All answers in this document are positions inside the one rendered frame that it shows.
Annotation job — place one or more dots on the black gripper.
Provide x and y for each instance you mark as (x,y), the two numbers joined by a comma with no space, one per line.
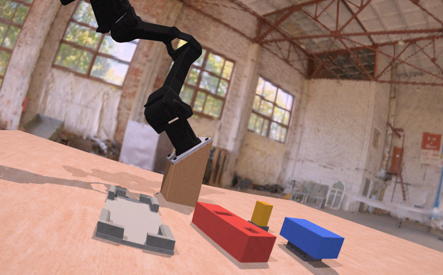
(96,4)

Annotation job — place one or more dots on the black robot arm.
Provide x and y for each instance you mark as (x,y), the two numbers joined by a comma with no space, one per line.
(164,104)

